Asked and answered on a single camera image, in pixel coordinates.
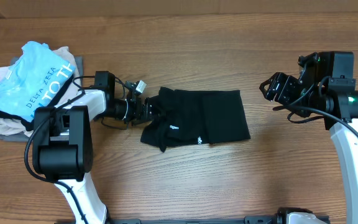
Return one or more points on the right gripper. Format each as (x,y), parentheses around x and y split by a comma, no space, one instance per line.
(279,85)

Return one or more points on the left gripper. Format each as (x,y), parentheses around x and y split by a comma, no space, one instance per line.
(141,116)

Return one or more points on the black t-shirt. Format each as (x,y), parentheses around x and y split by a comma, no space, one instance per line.
(196,117)

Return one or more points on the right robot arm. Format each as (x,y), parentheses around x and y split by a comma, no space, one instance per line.
(325,89)

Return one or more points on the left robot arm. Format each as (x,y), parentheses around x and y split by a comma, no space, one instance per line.
(60,150)

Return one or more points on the light blue folded shirt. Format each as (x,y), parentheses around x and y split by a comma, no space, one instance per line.
(33,81)

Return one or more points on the grey folded shirt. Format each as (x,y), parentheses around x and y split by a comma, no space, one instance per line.
(11,138)

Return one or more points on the beige folded shirt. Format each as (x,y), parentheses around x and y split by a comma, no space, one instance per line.
(5,127)

